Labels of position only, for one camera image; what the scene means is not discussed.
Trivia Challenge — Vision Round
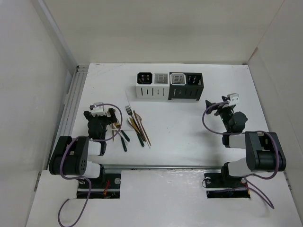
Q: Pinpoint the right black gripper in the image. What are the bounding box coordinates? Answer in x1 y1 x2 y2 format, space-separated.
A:
205 95 233 132

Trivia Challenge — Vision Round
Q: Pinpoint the gold fork green handle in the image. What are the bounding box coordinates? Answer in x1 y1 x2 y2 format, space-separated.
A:
114 120 128 152

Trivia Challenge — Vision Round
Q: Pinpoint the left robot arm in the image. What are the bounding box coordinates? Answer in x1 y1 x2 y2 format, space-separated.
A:
49 106 117 188

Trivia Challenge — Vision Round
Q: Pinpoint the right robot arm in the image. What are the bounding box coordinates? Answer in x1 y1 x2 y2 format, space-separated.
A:
202 93 286 186

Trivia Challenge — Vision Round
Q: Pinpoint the copper chopstick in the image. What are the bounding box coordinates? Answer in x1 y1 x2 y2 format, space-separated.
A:
133 110 151 148

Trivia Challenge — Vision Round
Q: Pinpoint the white chopstick long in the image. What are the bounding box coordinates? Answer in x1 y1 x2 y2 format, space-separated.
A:
125 93 151 148

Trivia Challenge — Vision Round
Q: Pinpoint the black utensil container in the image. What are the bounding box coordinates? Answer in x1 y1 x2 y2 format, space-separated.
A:
168 72 204 101

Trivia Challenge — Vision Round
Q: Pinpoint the white utensil container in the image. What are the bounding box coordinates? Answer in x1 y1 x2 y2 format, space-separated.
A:
135 72 170 100

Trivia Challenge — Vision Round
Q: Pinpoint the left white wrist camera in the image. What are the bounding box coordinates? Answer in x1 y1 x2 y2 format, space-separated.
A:
89 102 106 117

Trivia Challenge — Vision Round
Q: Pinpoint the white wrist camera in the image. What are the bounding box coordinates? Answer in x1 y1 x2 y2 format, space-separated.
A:
227 93 240 106
89 102 106 117

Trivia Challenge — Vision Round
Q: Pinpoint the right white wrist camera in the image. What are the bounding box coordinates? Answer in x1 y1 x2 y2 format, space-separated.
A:
227 93 240 106

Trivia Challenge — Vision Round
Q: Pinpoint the aluminium rail left side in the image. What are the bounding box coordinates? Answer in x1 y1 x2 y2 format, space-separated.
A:
45 65 89 170

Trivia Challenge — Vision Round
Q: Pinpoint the aluminium rail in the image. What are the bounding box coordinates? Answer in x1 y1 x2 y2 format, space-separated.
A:
45 65 89 170
103 164 222 170

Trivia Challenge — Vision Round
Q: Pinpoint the aluminium rail front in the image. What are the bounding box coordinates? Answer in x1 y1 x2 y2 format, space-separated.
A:
103 164 222 170

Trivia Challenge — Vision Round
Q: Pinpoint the bronze knife green handle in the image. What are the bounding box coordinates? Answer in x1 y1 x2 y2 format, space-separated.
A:
127 118 144 147

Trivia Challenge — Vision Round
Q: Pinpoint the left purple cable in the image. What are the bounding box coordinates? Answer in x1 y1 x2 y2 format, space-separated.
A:
58 103 123 225

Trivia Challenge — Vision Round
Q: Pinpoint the purple cable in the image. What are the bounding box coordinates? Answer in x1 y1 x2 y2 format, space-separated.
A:
58 103 123 225
202 101 286 210

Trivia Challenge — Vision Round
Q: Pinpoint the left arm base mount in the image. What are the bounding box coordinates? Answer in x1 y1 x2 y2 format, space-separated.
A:
89 173 121 199

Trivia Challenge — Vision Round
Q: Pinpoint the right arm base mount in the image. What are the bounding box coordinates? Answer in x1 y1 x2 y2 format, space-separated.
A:
202 173 250 199

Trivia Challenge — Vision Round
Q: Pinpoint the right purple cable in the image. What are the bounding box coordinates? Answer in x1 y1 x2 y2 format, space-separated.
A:
202 101 286 210

